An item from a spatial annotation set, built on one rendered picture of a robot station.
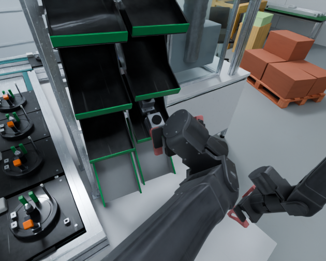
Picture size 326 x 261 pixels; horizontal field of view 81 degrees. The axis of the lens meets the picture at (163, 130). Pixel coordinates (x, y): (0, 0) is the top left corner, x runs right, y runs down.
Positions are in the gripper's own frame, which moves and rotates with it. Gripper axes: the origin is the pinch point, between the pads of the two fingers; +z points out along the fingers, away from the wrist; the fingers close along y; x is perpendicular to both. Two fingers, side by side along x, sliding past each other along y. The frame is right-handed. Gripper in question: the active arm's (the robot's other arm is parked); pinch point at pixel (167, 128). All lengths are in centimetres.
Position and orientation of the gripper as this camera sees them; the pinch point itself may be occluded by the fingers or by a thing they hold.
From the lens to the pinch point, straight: 51.9
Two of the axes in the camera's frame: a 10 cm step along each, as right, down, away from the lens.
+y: -8.9, 2.5, -3.7
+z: -4.3, -2.6, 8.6
